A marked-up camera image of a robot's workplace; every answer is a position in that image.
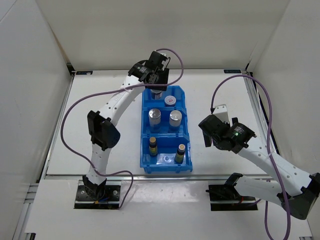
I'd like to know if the dark spice jar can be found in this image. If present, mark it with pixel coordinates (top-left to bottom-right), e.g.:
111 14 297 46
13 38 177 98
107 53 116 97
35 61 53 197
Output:
164 95 177 107
150 89 163 100

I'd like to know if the blue-white shaker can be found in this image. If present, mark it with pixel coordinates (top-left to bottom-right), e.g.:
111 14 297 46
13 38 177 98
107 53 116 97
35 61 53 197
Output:
169 110 182 132
148 108 161 133

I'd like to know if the yellow-label brown bottle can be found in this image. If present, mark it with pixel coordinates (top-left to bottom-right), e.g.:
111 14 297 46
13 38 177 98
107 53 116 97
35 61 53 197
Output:
174 144 186 164
149 137 158 157

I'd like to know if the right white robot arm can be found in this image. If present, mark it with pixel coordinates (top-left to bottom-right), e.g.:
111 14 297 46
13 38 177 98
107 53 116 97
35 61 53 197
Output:
198 114 320 220

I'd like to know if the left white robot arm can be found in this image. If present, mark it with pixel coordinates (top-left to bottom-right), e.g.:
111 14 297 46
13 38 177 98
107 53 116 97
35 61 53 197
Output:
82 51 170 201

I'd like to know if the blue three-compartment plastic bin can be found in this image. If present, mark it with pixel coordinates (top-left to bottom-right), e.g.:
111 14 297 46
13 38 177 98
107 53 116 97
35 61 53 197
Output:
140 85 193 174

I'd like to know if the right blue corner label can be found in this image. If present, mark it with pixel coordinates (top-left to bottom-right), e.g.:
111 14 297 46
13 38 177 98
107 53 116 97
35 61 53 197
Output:
223 69 242 74

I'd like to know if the blue corner label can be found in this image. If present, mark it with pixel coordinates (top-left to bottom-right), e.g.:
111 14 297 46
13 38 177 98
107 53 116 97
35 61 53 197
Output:
75 70 93 75
223 69 242 74

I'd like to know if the left blue corner label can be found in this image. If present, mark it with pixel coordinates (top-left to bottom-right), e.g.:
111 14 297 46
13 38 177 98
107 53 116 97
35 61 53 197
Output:
75 70 93 75

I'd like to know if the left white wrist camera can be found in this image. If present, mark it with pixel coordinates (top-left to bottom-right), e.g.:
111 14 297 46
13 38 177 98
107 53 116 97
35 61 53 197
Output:
161 53 171 67

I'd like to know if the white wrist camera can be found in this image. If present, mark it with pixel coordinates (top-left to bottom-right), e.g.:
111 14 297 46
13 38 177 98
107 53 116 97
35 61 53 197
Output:
161 53 171 67
210 104 230 124

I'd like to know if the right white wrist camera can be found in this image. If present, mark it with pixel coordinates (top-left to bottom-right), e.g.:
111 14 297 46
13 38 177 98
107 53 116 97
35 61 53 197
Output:
210 104 230 124

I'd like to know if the right aluminium side rail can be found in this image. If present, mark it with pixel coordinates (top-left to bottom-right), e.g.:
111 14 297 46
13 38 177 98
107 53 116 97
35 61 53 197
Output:
244 77 269 143

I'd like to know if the aluminium side rail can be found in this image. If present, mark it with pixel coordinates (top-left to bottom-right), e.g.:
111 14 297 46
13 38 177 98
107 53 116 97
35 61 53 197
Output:
36 72 75 184
244 77 269 143

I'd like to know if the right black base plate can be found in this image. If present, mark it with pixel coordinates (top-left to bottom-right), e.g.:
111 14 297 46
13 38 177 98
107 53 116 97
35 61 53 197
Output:
205 184 258 212

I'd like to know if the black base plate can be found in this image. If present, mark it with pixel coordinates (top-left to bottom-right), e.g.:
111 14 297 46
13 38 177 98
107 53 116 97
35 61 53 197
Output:
205 184 258 212
73 182 121 210

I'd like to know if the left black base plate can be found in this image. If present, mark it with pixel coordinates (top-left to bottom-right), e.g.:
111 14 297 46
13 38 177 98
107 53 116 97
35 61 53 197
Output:
73 182 121 210

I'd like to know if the left aluminium side rail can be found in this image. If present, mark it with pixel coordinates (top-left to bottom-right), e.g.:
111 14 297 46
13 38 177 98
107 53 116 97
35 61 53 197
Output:
36 72 75 184

